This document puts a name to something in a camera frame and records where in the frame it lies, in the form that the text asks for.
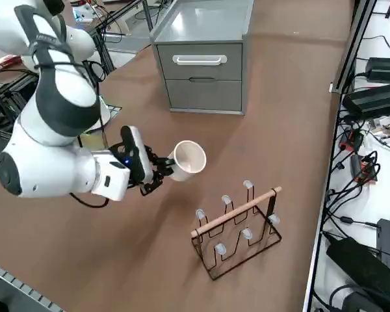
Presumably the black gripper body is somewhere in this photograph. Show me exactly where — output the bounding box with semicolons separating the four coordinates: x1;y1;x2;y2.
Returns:
138;145;165;196

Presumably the white cup with dark handle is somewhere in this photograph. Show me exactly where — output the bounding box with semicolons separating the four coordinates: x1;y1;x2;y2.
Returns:
166;140;209;183

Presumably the gray drawer with white handle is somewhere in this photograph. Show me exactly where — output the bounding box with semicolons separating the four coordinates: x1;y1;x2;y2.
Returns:
156;43;244;81

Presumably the gray drawer with recessed grip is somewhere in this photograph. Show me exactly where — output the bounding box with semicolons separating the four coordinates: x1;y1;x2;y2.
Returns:
164;79;243;112

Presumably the gray steel drawer cabinet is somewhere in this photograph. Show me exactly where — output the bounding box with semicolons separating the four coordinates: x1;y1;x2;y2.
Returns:
148;0;255;117

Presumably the white device with blue light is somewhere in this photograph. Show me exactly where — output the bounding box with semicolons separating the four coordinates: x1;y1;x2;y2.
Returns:
71;0;96;24

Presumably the red packet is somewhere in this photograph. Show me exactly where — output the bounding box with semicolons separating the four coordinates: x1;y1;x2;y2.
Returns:
0;54;23;71

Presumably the red and black device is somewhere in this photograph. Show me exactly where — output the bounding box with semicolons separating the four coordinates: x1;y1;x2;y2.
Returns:
339;127;365;153

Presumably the orange and black device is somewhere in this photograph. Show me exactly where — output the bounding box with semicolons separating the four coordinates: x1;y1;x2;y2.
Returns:
350;152;382;187

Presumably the large black power brick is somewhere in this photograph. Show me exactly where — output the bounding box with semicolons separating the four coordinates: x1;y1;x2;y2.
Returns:
326;235;390;295

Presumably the dark ribbed power adapter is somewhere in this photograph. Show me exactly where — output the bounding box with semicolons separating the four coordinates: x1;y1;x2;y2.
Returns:
342;82;390;120

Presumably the black power adapter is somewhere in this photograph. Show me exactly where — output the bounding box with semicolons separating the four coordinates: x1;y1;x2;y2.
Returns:
365;57;390;83

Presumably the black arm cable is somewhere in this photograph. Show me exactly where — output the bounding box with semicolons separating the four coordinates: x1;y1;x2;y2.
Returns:
29;19;111;209

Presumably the black wire cup rack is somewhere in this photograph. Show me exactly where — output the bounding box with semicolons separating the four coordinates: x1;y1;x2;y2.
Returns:
190;179;283;281

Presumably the slotted aluminium edge rail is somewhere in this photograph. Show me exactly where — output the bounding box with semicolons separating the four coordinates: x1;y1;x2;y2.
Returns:
0;259;65;312

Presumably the black cable with ferrite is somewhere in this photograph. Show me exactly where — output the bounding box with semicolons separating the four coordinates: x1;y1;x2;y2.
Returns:
321;213;380;228

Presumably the aluminium profile post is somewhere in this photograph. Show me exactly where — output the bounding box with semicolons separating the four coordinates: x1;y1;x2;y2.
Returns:
331;0;378;94

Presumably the thin black cable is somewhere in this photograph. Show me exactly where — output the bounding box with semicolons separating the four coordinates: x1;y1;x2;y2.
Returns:
354;34;390;50

